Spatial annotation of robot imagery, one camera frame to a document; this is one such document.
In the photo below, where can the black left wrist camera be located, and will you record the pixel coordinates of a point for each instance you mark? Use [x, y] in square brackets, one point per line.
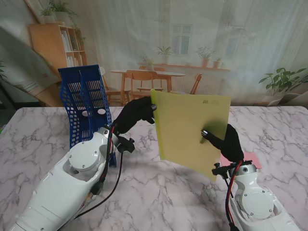
[126, 145]

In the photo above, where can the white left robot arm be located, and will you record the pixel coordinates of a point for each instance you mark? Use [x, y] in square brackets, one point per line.
[60, 187]

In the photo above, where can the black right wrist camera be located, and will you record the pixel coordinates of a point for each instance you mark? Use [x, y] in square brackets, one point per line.
[222, 170]

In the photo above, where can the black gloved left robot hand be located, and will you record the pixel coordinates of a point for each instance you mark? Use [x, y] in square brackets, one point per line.
[132, 115]

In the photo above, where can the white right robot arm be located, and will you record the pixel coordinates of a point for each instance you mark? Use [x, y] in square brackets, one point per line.
[257, 202]

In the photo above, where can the printed dining room backdrop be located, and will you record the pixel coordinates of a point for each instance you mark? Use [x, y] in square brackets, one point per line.
[168, 36]

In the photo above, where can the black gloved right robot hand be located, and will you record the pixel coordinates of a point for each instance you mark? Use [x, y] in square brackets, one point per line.
[232, 144]

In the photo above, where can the yellow-green translucent file folder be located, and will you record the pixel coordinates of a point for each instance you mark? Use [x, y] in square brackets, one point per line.
[185, 132]

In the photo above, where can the blue perforated plastic file rack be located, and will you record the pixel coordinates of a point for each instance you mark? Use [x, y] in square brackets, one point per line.
[84, 96]

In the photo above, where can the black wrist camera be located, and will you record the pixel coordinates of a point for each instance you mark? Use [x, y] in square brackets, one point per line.
[222, 170]
[126, 145]

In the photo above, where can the pink paper receipt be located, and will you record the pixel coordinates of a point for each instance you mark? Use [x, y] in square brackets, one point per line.
[252, 160]

